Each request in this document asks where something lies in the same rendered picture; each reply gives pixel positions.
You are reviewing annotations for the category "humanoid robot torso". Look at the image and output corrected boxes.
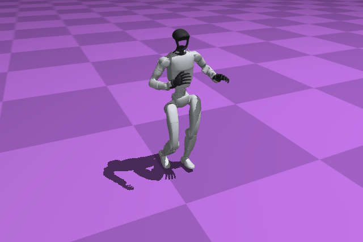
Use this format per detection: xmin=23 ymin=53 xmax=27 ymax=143
xmin=167 ymin=49 xmax=195 ymax=108

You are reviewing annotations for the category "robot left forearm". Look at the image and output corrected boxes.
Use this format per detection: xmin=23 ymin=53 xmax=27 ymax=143
xmin=206 ymin=65 xmax=218 ymax=83

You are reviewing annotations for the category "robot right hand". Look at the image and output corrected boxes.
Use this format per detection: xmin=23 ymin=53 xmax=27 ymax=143
xmin=170 ymin=71 xmax=191 ymax=89

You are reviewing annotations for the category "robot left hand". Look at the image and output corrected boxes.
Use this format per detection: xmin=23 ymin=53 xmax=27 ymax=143
xmin=212 ymin=74 xmax=229 ymax=83

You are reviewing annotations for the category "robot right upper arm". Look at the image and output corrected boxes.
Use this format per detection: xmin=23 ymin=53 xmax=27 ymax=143
xmin=150 ymin=56 xmax=171 ymax=81

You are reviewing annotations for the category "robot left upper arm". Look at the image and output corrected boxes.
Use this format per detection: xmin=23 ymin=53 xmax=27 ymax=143
xmin=191 ymin=51 xmax=210 ymax=75

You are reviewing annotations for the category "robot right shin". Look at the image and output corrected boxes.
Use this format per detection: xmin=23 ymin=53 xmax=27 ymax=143
xmin=161 ymin=141 xmax=176 ymax=157

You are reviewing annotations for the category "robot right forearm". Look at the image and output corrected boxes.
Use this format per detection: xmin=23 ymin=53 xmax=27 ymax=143
xmin=149 ymin=79 xmax=172 ymax=91

